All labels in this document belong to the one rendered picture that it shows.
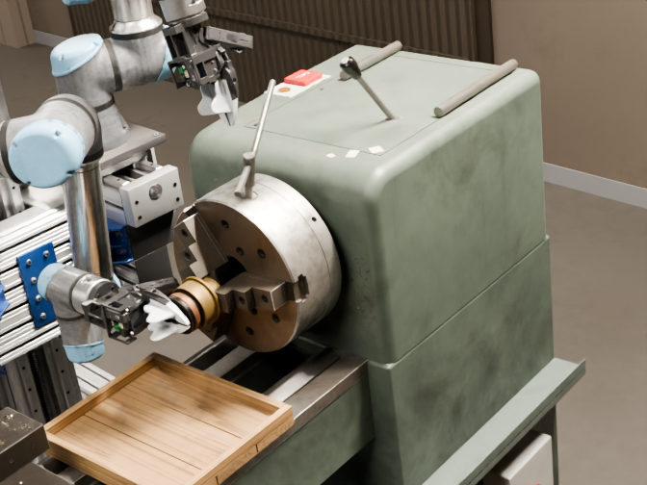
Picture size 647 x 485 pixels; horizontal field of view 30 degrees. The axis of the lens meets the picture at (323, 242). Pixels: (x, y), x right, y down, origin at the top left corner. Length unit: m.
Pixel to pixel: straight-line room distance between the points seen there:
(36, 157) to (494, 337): 1.05
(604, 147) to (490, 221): 2.29
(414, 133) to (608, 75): 2.39
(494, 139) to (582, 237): 2.13
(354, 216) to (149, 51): 0.70
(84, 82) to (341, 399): 0.88
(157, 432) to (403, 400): 0.49
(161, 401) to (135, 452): 0.15
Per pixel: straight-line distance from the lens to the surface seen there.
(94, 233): 2.36
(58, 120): 2.14
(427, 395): 2.44
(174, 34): 2.17
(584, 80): 4.69
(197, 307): 2.13
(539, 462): 2.79
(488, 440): 2.64
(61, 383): 2.94
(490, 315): 2.57
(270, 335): 2.23
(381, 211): 2.16
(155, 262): 2.71
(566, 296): 4.17
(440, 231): 2.33
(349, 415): 2.34
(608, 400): 3.67
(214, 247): 2.21
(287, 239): 2.12
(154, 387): 2.33
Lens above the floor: 2.14
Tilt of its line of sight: 27 degrees down
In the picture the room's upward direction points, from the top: 8 degrees counter-clockwise
